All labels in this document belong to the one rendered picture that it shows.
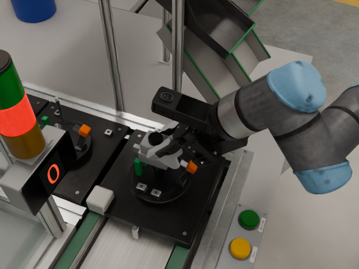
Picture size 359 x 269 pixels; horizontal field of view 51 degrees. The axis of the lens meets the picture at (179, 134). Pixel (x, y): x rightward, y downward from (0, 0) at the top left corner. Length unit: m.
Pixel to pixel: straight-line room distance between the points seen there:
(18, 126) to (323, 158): 0.41
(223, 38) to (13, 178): 0.51
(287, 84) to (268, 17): 2.73
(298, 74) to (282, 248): 0.52
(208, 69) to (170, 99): 0.34
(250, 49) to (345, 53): 1.96
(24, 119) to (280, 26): 2.78
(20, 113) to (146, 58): 0.87
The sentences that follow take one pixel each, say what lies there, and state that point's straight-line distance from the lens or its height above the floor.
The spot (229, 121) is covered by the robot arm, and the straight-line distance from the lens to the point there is 0.58.
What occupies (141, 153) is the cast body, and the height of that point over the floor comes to 1.08.
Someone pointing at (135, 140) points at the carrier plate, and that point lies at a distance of 0.93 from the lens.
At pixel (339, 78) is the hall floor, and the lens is 2.81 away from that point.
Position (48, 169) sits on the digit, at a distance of 0.60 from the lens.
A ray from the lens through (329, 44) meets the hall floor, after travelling 3.09.
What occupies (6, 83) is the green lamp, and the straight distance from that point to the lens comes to 0.48.
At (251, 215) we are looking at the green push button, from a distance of 0.83.
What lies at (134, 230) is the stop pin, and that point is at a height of 0.96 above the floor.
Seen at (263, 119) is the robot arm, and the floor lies 1.29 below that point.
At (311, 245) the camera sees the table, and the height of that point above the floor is 0.86.
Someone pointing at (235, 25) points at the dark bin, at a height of 1.20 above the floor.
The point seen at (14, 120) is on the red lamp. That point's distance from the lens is 0.51.
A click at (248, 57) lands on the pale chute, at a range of 1.11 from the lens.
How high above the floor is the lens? 1.69
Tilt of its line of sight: 50 degrees down
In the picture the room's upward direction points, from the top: 1 degrees clockwise
